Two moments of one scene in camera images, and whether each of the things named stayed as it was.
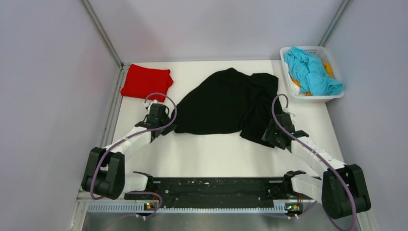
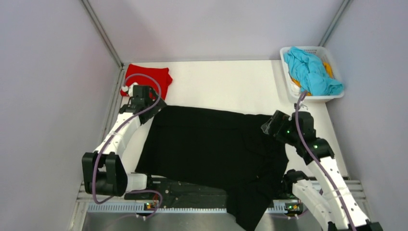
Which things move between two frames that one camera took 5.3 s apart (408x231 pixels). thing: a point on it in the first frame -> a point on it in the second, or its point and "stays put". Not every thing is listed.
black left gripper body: (165, 121) -> (153, 111)
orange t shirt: (328, 70) stays put
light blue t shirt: (309, 71) stays put
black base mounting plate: (223, 192) stays put
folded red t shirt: (142, 82) stays put
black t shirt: (228, 101) -> (228, 149)
